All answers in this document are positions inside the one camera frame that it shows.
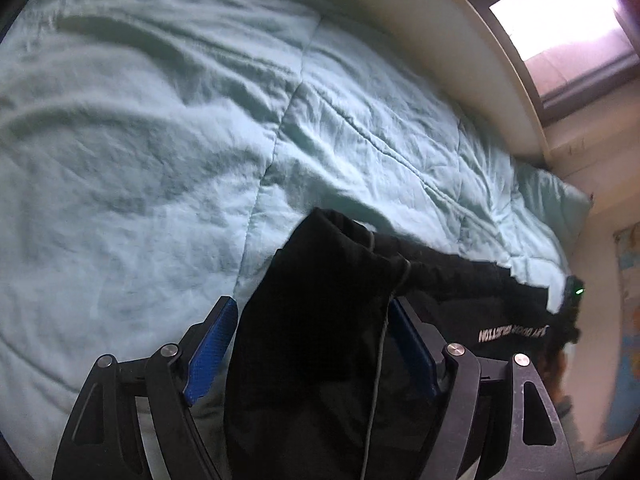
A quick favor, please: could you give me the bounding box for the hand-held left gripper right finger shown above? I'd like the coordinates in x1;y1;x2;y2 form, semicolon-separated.
390;297;576;480

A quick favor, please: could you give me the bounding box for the dark framed window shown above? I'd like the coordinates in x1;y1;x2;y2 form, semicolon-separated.
460;0;640;126

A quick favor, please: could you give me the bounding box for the black hooded jacket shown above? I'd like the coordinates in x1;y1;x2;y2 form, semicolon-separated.
222;207;566;480

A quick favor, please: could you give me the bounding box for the teal quilted blanket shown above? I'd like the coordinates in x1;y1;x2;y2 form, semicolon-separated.
0;0;571;480

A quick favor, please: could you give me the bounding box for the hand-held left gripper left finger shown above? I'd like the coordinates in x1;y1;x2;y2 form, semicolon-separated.
52;296;238;480

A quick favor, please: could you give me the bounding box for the colourful wall map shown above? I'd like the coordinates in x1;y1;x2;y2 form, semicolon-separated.
612;227;640;436

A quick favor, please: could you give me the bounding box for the teal pillow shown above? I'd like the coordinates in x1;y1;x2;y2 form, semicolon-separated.
517;165;593;261

